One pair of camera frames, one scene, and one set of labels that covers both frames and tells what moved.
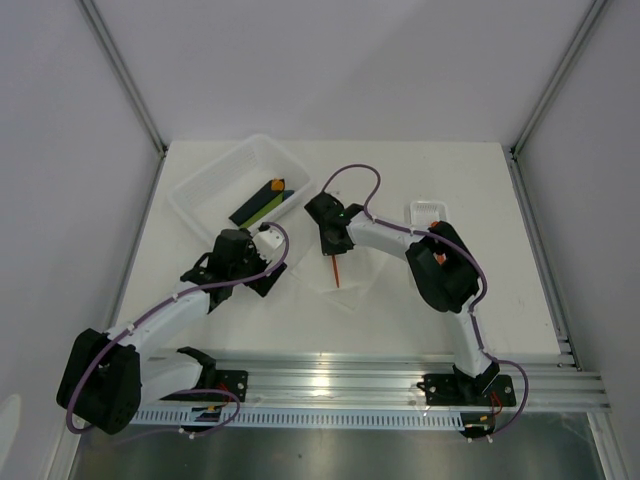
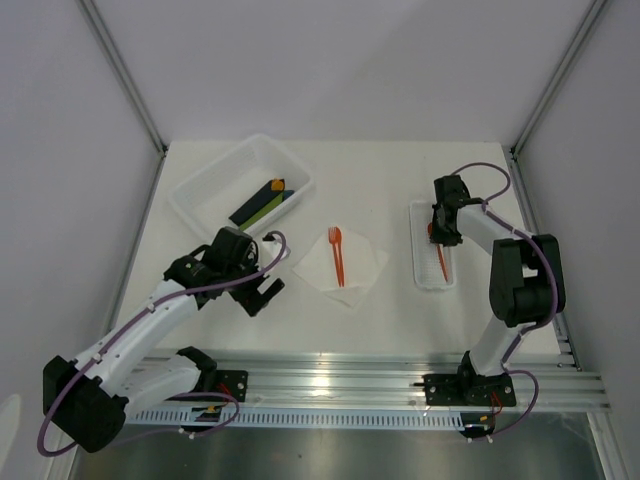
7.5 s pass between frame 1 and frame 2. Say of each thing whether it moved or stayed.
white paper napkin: stayed
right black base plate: stayed
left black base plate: stayed
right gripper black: moved
